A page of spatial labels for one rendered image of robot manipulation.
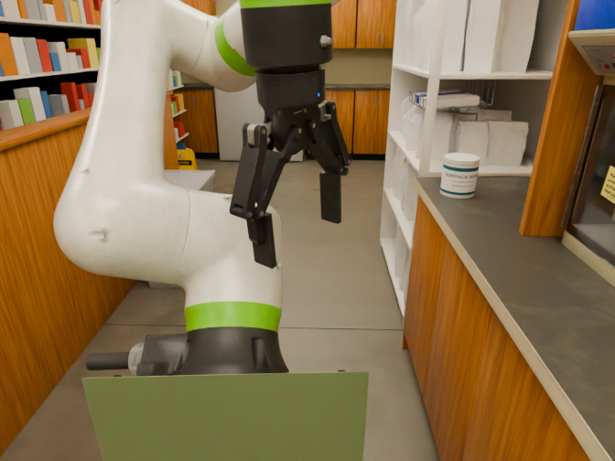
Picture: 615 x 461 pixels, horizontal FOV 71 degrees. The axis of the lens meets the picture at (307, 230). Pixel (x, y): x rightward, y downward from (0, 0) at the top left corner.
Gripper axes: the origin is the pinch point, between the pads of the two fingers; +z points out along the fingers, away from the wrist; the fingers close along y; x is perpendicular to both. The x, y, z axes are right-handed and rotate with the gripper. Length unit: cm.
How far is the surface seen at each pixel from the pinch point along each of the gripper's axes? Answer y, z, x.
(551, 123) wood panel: -97, 7, 11
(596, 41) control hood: -85, -15, 18
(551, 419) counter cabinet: -33, 46, 32
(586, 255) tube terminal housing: -84, 37, 28
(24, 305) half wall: 1, 80, -155
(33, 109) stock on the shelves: -67, 23, -264
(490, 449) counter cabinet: -44, 78, 21
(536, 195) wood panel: -95, 27, 11
